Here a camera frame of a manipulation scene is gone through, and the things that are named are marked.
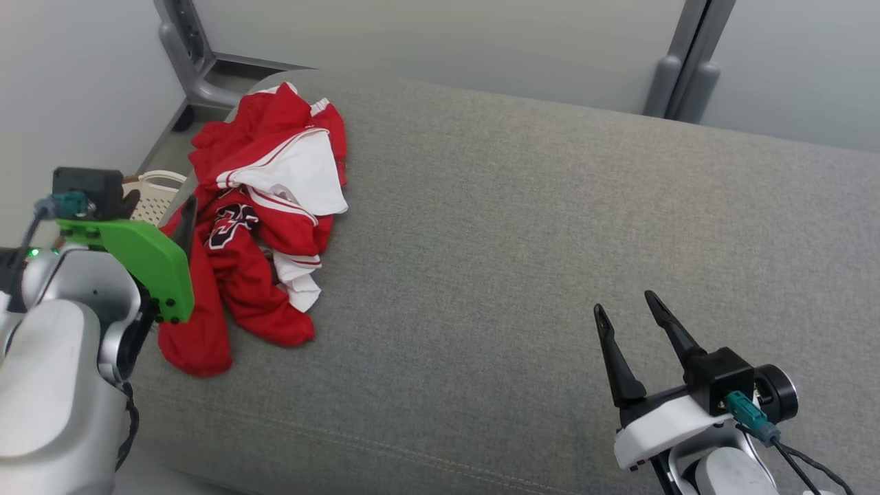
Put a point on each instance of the grey partition post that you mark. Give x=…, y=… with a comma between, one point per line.
x=701, y=89

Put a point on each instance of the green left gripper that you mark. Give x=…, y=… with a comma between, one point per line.
x=148, y=261

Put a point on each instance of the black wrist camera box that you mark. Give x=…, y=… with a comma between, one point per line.
x=718, y=378
x=86, y=184

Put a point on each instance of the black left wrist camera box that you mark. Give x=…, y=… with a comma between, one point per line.
x=86, y=184

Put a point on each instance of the cream perforated laundry basket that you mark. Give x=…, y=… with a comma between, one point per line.
x=155, y=196

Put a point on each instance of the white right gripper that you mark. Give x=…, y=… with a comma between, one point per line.
x=660, y=426

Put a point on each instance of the red white basketball jersey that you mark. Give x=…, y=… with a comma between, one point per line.
x=240, y=302

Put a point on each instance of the red Bulls basketball shorts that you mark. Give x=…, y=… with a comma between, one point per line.
x=275, y=117

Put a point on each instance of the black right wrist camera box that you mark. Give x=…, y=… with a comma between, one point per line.
x=718, y=378

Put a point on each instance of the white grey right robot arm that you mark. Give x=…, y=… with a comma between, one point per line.
x=729, y=478

